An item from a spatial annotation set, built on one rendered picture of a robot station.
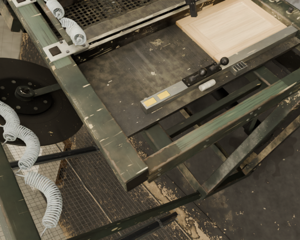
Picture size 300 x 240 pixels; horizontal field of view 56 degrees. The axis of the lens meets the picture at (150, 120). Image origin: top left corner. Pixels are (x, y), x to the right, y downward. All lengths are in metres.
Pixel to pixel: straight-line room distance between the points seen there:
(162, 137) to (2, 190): 0.72
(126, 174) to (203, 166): 2.27
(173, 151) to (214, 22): 0.85
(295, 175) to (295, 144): 0.27
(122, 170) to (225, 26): 1.01
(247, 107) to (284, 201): 1.73
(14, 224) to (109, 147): 0.51
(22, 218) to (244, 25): 1.44
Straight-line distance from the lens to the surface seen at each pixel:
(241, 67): 1.46
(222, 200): 3.19
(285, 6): 1.86
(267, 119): 1.91
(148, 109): 1.20
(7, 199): 1.37
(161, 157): 1.07
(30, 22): 1.59
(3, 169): 1.45
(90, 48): 1.41
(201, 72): 1.19
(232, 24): 1.69
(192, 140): 1.11
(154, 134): 1.21
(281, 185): 2.84
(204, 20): 1.68
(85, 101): 1.16
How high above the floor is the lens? 2.54
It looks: 44 degrees down
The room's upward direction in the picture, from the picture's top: 98 degrees counter-clockwise
